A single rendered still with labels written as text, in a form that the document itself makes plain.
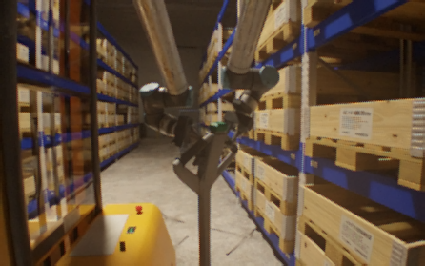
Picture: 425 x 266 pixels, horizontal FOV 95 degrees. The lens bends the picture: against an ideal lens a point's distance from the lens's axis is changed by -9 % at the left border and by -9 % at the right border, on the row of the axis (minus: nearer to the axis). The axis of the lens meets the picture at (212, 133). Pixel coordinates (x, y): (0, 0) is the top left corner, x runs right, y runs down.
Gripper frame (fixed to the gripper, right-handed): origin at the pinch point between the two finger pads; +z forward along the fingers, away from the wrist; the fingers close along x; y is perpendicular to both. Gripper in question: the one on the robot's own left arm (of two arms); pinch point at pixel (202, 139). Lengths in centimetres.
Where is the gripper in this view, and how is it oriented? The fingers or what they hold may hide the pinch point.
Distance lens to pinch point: 87.5
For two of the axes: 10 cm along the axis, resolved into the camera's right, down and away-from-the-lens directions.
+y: -5.7, 0.6, -8.2
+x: 2.3, -9.5, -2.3
